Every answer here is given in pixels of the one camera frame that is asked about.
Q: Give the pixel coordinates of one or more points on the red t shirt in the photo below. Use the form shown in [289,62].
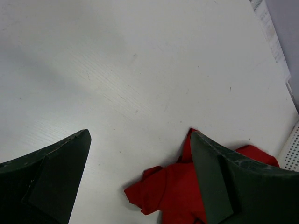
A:
[174,190]

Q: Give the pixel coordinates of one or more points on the white perforated plastic basket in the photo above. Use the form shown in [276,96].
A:
[289,156]

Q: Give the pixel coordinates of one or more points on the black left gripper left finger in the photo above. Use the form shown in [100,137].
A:
[41,187]

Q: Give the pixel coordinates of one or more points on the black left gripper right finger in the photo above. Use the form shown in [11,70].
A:
[236,189]

